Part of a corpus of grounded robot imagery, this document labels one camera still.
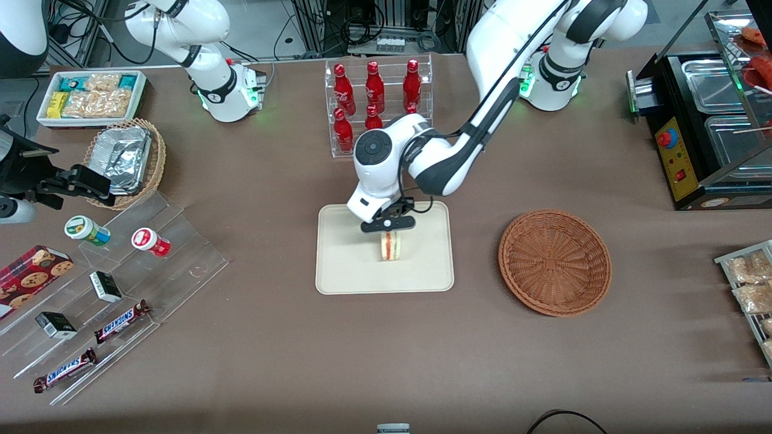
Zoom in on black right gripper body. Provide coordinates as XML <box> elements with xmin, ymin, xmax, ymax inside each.
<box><xmin>0</xmin><ymin>130</ymin><xmax>60</xmax><ymax>200</ymax></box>

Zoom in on sandwich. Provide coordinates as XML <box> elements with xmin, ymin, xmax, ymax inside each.
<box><xmin>380</xmin><ymin>231</ymin><xmax>403</xmax><ymax>262</ymax></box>

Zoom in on cream plastic tray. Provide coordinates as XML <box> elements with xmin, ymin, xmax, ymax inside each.
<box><xmin>315</xmin><ymin>202</ymin><xmax>455</xmax><ymax>295</ymax></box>

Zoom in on white snack tray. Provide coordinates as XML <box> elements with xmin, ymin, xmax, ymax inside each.
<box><xmin>36</xmin><ymin>70</ymin><xmax>148</xmax><ymax>129</ymax></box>

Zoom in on light wicker basket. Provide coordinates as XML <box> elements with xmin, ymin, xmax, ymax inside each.
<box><xmin>83</xmin><ymin>118</ymin><xmax>167</xmax><ymax>211</ymax></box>

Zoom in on brown wicker basket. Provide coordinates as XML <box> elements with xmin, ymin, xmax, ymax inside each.
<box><xmin>498</xmin><ymin>209</ymin><xmax>613</xmax><ymax>318</ymax></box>

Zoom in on tray of packaged snacks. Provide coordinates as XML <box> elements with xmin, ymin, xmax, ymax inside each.
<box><xmin>714</xmin><ymin>240</ymin><xmax>772</xmax><ymax>368</ymax></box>

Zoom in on silver foil wrapped pack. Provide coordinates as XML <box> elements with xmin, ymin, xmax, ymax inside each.
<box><xmin>90</xmin><ymin>125</ymin><xmax>151</xmax><ymax>195</ymax></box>

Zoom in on green lidded jar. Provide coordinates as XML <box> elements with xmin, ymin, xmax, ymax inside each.
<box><xmin>65</xmin><ymin>215</ymin><xmax>112</xmax><ymax>247</ymax></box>

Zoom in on red lidded jar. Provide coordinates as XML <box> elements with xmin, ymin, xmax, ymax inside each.
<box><xmin>131</xmin><ymin>227</ymin><xmax>171</xmax><ymax>258</ymax></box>

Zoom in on red chocolate chip cookie box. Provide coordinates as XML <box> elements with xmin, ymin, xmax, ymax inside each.
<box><xmin>0</xmin><ymin>245</ymin><xmax>74</xmax><ymax>320</ymax></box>

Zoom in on small black carton box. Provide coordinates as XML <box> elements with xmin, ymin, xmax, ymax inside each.
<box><xmin>89</xmin><ymin>271</ymin><xmax>123</xmax><ymax>303</ymax></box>
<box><xmin>35</xmin><ymin>311</ymin><xmax>78</xmax><ymax>340</ymax></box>

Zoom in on clear acrylic stepped stand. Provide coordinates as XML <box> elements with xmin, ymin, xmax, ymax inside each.
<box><xmin>0</xmin><ymin>192</ymin><xmax>230</xmax><ymax>406</ymax></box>

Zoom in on Snickers chocolate bar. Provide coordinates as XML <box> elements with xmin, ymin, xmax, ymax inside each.
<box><xmin>93</xmin><ymin>300</ymin><xmax>151</xmax><ymax>345</ymax></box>
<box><xmin>33</xmin><ymin>348</ymin><xmax>98</xmax><ymax>394</ymax></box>

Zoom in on clear acrylic bottle rack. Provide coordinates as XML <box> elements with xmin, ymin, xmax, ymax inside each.
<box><xmin>324</xmin><ymin>54</ymin><xmax>434</xmax><ymax>159</ymax></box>

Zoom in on black food warmer appliance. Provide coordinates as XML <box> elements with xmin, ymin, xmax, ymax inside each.
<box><xmin>626</xmin><ymin>9</ymin><xmax>772</xmax><ymax>212</ymax></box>

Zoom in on steel food pan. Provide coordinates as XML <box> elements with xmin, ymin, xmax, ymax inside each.
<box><xmin>704</xmin><ymin>115</ymin><xmax>772</xmax><ymax>169</ymax></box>
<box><xmin>682</xmin><ymin>58</ymin><xmax>748</xmax><ymax>114</ymax></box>

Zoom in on black cable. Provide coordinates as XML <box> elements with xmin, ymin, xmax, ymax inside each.
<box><xmin>527</xmin><ymin>409</ymin><xmax>609</xmax><ymax>434</ymax></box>

